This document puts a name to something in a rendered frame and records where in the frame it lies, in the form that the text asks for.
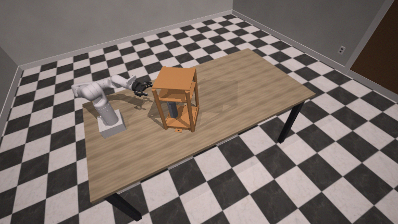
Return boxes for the wooden shelving unit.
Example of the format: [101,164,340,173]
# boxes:
[152,66,199,133]

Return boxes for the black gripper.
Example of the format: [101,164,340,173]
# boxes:
[131,81,153,97]

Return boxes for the grey bottle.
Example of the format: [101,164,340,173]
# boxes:
[167,102,178,118]

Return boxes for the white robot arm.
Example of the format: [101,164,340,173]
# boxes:
[71,75,136,126]

